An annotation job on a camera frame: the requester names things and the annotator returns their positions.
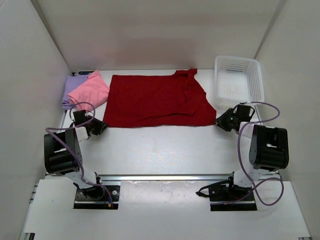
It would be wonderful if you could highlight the pink t shirt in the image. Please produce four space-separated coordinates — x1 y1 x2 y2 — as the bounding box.
67 70 110 111

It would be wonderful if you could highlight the white plastic laundry basket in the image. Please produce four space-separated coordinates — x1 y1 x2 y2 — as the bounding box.
214 55 265 109

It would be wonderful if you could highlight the purple t shirt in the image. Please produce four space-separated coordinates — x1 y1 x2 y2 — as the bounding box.
61 74 89 111

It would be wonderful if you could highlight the red t shirt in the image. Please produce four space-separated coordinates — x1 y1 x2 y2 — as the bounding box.
103 68 217 128

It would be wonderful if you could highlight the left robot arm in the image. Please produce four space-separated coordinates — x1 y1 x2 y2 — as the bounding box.
43 110 108 200

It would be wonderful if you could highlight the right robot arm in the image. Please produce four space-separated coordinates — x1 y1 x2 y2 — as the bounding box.
215 103 289 200

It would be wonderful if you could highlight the dark label sticker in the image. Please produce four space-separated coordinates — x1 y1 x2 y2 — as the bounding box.
77 71 94 76

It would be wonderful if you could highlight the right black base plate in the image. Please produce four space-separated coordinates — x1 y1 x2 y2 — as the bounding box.
195 180 257 212

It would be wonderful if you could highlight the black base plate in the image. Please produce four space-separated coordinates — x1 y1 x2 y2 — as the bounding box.
73 185 121 210
195 180 257 212

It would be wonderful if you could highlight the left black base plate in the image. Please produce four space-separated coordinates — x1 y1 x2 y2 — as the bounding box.
73 185 121 210

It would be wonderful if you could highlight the aluminium rail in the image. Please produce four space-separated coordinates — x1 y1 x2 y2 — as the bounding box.
100 174 229 182

